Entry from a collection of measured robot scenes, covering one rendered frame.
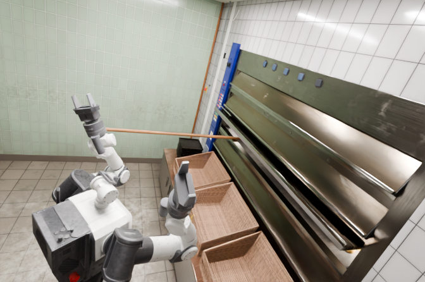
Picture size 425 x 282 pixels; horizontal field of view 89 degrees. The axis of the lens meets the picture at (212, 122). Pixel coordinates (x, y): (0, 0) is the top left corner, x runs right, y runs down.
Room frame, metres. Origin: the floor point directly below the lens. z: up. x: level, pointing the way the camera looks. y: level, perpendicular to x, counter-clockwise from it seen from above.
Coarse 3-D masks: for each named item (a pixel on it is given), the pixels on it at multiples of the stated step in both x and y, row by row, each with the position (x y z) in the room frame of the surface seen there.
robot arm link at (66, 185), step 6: (90, 174) 0.87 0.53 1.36; (66, 180) 0.76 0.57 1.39; (60, 186) 0.75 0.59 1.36; (66, 186) 0.74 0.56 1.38; (72, 186) 0.74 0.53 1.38; (54, 192) 0.74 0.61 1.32; (60, 192) 0.73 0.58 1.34; (66, 192) 0.74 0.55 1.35; (72, 192) 0.74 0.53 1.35; (60, 198) 0.73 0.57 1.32; (66, 198) 0.74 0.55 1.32
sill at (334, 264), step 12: (228, 132) 2.34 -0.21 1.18; (252, 168) 1.72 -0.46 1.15; (264, 180) 1.54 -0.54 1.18; (276, 192) 1.41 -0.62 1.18; (288, 204) 1.30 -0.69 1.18; (300, 216) 1.21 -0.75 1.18; (300, 228) 1.13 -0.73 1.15; (312, 240) 1.03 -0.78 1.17; (324, 252) 0.96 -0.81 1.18; (336, 264) 0.90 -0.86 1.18
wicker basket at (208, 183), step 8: (208, 152) 2.37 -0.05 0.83; (192, 160) 2.30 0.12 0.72; (208, 160) 2.38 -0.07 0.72; (216, 160) 2.26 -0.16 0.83; (176, 168) 2.09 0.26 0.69; (192, 168) 2.31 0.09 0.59; (200, 168) 2.36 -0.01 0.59; (208, 168) 2.30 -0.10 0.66; (224, 168) 2.08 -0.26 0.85; (192, 176) 2.15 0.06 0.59; (208, 176) 2.21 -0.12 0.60; (216, 176) 2.10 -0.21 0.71; (224, 176) 2.01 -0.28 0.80; (200, 184) 2.05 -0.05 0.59; (208, 184) 1.82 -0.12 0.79; (216, 184) 1.86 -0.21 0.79
